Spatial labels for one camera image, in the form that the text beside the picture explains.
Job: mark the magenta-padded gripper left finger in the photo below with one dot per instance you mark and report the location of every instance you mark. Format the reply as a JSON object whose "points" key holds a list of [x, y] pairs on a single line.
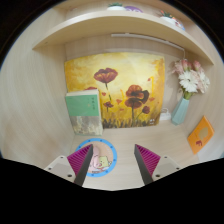
{"points": [[80, 160]]}

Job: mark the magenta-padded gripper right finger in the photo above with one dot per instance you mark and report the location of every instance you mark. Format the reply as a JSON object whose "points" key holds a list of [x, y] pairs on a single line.
{"points": [[148, 160]]}

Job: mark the pink computer mouse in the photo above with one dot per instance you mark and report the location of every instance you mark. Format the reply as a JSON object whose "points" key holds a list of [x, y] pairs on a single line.
{"points": [[97, 155]]}

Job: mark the round blue-rimmed cartoon mouse pad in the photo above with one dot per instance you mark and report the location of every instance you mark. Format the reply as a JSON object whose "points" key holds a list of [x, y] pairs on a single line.
{"points": [[110, 150]]}

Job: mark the green and beige book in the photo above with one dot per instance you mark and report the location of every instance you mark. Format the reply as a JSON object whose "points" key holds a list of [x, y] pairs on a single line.
{"points": [[83, 110]]}

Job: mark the pale teal faceted vase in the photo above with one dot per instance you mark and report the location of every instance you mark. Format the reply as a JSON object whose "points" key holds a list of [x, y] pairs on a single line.
{"points": [[180, 111]]}

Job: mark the orange book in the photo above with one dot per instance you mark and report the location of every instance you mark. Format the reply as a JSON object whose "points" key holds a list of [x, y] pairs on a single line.
{"points": [[201, 135]]}

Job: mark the yellow poppy flower painting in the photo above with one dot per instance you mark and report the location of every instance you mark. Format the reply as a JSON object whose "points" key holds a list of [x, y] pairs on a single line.
{"points": [[126, 83]]}

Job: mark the pink and white flower bouquet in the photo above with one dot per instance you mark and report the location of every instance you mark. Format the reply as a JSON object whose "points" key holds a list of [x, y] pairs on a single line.
{"points": [[190, 78]]}

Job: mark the wooden shelf with ornaments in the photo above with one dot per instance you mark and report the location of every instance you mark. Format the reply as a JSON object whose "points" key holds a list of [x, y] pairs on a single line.
{"points": [[116, 21]]}

